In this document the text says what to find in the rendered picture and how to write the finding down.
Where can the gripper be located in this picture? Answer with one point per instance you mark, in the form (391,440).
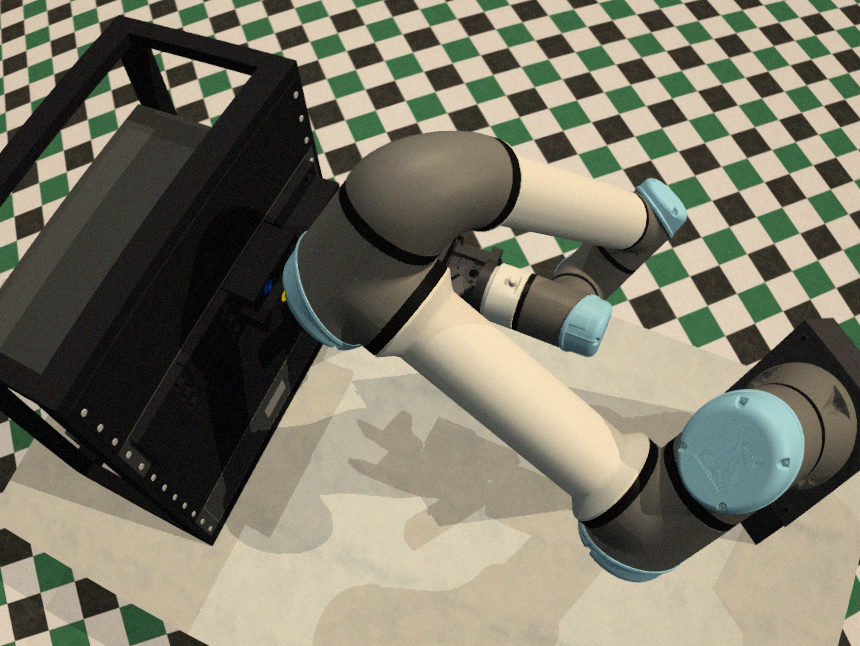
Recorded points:
(469,261)

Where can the black server rack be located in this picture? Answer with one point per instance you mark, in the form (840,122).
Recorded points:
(158,317)

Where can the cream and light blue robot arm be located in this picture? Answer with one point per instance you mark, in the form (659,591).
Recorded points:
(349,282)

